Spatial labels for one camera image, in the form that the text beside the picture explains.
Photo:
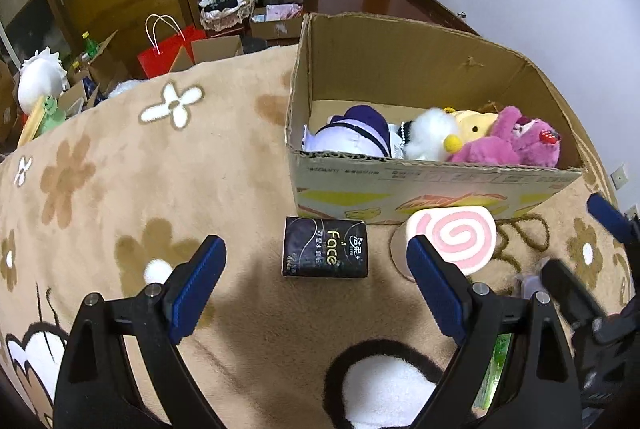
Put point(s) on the black Face tissue pack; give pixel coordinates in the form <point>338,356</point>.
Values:
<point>325,249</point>

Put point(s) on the green glass bottle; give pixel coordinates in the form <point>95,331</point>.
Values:
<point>91,46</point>

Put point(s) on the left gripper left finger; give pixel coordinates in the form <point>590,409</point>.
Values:
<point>96,386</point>

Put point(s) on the cardboard box with bottles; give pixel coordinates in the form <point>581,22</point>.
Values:
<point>97,77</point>

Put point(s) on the beige floral plush blanket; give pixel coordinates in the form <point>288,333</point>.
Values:
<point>106,202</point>

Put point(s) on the green frog plush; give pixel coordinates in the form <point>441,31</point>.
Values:
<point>53,115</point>

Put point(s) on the pink bear plush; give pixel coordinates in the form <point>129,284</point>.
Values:
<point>514,140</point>

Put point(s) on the white fluffy plush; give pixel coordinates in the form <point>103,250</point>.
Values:
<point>432,136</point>

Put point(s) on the yellow duck plush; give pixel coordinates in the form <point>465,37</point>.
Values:
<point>472,124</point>

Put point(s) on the white round plush floor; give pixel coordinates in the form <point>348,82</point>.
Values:
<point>41,75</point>

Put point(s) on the red paper shopping bag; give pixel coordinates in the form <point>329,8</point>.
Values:
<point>160,56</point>

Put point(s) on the purple white plush doll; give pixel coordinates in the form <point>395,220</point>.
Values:
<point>361,130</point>

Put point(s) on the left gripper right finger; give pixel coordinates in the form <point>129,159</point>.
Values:
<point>538,386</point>

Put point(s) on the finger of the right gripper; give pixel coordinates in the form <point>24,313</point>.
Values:
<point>576,304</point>
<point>624,229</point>

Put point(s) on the lace trimmed basket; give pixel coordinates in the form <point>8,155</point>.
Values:
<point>228,17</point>

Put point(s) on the small cardboard box floor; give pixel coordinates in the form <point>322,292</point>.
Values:
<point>277,22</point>

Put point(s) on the pink swirl roll plush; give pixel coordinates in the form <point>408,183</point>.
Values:
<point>465,236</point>

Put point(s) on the green tissue pack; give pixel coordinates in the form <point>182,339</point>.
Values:
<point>491,380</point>

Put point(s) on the open cardboard box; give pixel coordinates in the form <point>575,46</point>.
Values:
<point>402,67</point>

